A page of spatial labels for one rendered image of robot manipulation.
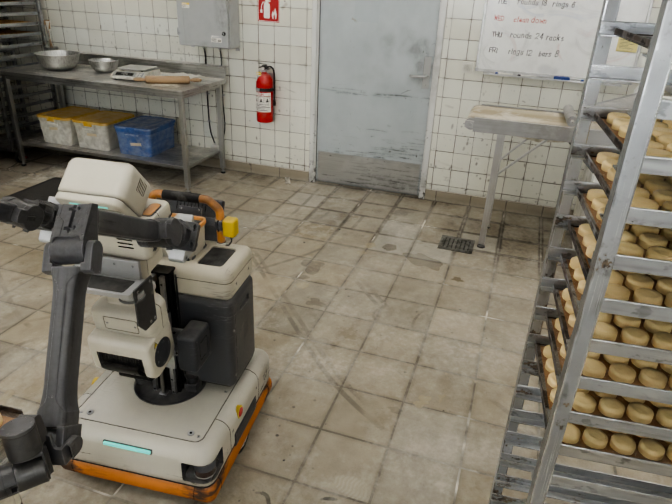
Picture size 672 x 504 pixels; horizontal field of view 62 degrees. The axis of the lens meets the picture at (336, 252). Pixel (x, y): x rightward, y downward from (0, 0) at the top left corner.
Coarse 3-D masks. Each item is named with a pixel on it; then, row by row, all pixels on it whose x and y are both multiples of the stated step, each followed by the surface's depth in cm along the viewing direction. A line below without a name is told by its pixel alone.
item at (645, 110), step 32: (640, 96) 86; (640, 128) 88; (640, 160) 89; (608, 224) 95; (608, 256) 97; (576, 320) 106; (576, 352) 106; (576, 384) 109; (544, 448) 118; (544, 480) 121
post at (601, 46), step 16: (608, 0) 120; (608, 16) 121; (608, 48) 123; (592, 80) 127; (592, 96) 128; (576, 128) 132; (576, 160) 135; (576, 176) 136; (560, 192) 141; (560, 208) 141; (560, 240) 144; (544, 272) 149; (544, 304) 153; (528, 336) 158; (528, 352) 160; (512, 400) 170; (512, 448) 176
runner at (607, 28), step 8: (608, 24) 121; (616, 24) 121; (624, 24) 121; (632, 24) 120; (640, 24) 120; (648, 24) 120; (600, 32) 122; (608, 32) 122; (632, 32) 121; (640, 32) 121; (648, 32) 120
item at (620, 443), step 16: (544, 352) 151; (544, 368) 147; (576, 432) 124; (592, 432) 124; (608, 432) 127; (592, 448) 122; (608, 448) 122; (624, 448) 120; (640, 448) 121; (656, 448) 120
